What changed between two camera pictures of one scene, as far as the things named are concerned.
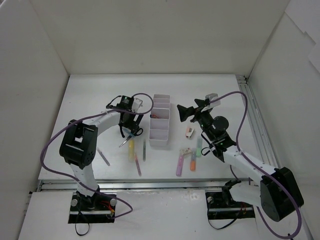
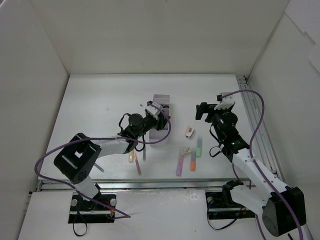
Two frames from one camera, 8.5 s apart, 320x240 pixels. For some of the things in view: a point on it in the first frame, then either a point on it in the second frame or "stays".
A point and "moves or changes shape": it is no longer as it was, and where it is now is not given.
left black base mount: x=95 y=208 stays
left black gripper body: x=132 y=127 -> x=162 y=121
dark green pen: x=144 y=151 stays
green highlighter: x=199 y=148 stays
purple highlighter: x=179 y=167 stays
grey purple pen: x=103 y=157 -> x=99 y=167
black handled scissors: x=138 y=132 moves or changes shape
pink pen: x=138 y=165 stays
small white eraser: x=183 y=151 stays
